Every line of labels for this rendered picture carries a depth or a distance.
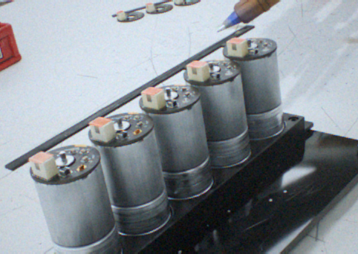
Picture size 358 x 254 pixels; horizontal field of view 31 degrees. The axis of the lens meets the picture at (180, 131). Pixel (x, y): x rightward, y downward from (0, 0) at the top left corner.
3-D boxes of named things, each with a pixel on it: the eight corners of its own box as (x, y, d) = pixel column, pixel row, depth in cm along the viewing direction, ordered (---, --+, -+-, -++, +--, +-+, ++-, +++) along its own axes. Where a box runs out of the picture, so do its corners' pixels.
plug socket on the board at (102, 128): (122, 134, 24) (118, 117, 24) (105, 144, 24) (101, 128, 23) (107, 129, 25) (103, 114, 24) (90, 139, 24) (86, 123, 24)
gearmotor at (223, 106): (263, 163, 30) (251, 62, 28) (232, 189, 29) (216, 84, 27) (221, 152, 32) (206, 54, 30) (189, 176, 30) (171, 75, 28)
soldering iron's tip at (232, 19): (221, 38, 22) (246, 21, 22) (213, 27, 22) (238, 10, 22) (220, 34, 23) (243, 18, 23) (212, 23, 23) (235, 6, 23)
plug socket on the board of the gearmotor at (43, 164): (64, 169, 22) (60, 152, 22) (45, 181, 22) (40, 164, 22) (50, 164, 23) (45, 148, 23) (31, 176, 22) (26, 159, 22)
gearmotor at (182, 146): (226, 193, 29) (211, 87, 26) (191, 223, 27) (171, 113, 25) (184, 180, 30) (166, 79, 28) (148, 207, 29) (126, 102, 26)
